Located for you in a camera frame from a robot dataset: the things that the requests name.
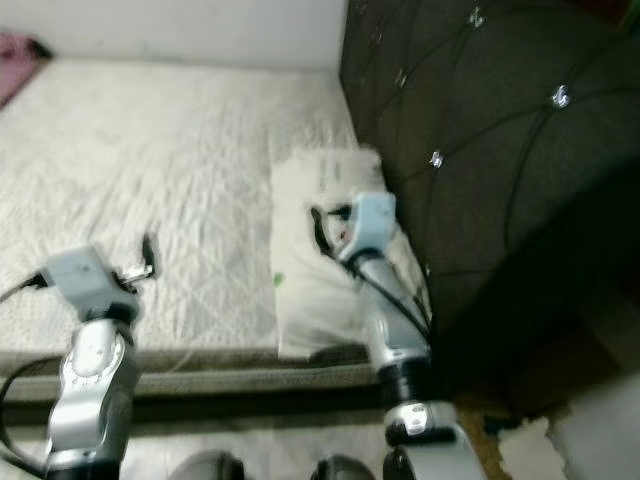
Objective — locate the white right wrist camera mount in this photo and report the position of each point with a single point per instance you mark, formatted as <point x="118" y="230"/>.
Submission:
<point x="375" y="222"/>

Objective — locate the dark tufted headboard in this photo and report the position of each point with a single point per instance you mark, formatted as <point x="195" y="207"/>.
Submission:
<point x="510" y="130"/>

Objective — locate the silver left robot leg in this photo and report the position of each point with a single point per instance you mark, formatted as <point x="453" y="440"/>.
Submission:
<point x="205" y="468"/>

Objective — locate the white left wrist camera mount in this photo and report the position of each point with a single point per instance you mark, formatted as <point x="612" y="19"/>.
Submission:
<point x="85" y="278"/>

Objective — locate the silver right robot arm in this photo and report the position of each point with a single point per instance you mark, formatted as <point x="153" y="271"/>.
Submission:
<point x="395" y="340"/>

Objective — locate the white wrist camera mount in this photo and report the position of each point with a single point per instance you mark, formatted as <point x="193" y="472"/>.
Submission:
<point x="375" y="222"/>
<point x="85" y="278"/>

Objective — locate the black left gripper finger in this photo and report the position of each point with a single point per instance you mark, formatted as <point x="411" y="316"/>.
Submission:
<point x="152" y="256"/>

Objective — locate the white quilted mattress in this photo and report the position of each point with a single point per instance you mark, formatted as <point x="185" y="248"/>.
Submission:
<point x="160" y="160"/>

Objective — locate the pink cartoon print blanket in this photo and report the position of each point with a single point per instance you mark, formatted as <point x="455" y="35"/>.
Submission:
<point x="18" y="65"/>

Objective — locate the silver right robot leg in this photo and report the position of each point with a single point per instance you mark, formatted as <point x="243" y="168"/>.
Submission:
<point x="345" y="470"/>

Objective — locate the white pillow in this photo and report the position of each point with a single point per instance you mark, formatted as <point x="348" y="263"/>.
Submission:
<point x="310" y="290"/>

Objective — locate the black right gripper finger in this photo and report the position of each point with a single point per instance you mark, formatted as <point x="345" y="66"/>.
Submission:
<point x="320" y="232"/>

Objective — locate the silver robot leg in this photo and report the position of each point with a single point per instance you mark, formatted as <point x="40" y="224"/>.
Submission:
<point x="205" y="468"/>
<point x="345" y="470"/>

